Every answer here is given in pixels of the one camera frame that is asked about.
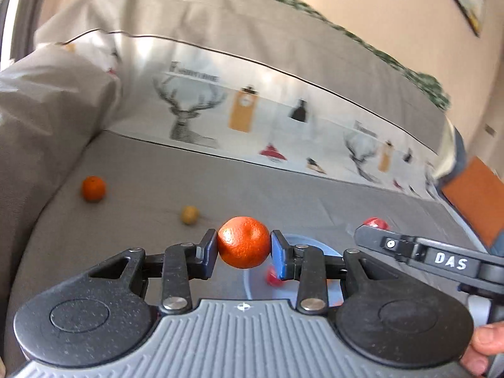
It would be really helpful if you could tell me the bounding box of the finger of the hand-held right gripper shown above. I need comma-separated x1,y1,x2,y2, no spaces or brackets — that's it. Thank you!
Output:
353,224,427,264

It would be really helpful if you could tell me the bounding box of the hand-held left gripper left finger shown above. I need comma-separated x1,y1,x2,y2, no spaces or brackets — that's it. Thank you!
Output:
89,228,219,316

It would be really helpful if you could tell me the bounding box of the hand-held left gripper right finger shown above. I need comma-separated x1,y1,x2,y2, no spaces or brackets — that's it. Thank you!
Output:
271,229,398,316

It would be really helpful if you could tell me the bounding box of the orange tangerine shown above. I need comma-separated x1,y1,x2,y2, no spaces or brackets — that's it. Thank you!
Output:
81,175,107,202
217,216,272,269

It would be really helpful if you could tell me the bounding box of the blue plate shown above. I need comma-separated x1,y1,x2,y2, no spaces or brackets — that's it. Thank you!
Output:
242,233,345,310

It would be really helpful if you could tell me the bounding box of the person's right hand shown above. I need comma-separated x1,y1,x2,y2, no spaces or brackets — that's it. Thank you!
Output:
460,322,504,377

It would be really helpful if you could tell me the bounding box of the brown longan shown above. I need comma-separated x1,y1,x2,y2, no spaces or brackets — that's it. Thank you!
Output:
180,205,201,226

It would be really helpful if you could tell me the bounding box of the orange pillow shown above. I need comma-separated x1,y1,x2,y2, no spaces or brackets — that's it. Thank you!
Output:
441,155,504,249

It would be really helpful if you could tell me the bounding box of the grey bed sheet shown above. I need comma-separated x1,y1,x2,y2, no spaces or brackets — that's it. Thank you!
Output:
8,130,485,363

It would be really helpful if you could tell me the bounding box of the blue white cloth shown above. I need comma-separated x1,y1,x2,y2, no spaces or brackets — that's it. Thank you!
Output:
431,120,469,186

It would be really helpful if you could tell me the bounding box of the deer-print sofa cushion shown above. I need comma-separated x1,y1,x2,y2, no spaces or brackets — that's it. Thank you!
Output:
33,0,453,201

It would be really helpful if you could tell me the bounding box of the grey pillow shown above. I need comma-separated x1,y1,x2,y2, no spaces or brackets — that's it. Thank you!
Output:
0,43,123,363

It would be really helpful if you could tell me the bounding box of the grey curtain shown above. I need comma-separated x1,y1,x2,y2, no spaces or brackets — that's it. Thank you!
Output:
0,0,44,72

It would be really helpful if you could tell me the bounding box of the wall picture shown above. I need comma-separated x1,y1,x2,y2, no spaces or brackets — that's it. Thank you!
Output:
431,0,487,38

